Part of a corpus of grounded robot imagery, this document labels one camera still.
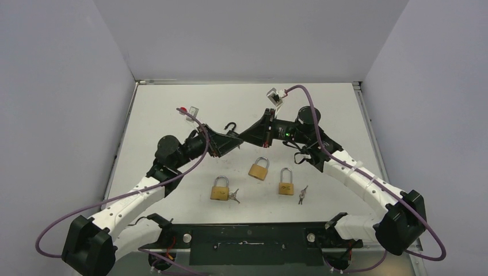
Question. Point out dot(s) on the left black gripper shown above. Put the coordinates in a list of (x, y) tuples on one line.
[(219, 143)]

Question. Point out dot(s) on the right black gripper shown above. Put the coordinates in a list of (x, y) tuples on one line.
[(269, 127)]

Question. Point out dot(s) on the black padlock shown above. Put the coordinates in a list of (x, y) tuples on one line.
[(230, 130)]

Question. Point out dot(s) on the brass padlock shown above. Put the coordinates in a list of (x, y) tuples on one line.
[(259, 172), (286, 188), (220, 193)]

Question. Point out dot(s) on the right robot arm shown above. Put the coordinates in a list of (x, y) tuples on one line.
[(397, 215)]

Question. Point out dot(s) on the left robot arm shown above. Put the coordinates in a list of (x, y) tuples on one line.
[(94, 244)]

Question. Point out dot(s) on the keys beside left padlock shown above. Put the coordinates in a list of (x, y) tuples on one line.
[(233, 196)]

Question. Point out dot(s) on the keys beside padlock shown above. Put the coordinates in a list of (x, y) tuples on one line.
[(302, 195), (233, 196)]

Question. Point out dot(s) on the keys beside right padlock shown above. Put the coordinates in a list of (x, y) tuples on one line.
[(302, 195)]

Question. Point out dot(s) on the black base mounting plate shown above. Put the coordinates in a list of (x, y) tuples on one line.
[(308, 243)]

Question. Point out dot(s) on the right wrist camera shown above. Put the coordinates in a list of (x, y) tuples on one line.
[(276, 97)]

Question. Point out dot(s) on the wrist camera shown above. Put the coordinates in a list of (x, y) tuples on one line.
[(276, 97), (190, 114)]

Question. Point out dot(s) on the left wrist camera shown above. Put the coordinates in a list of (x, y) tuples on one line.
[(190, 114)]

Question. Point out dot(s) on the aluminium frame rail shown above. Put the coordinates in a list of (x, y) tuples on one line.
[(238, 81)]

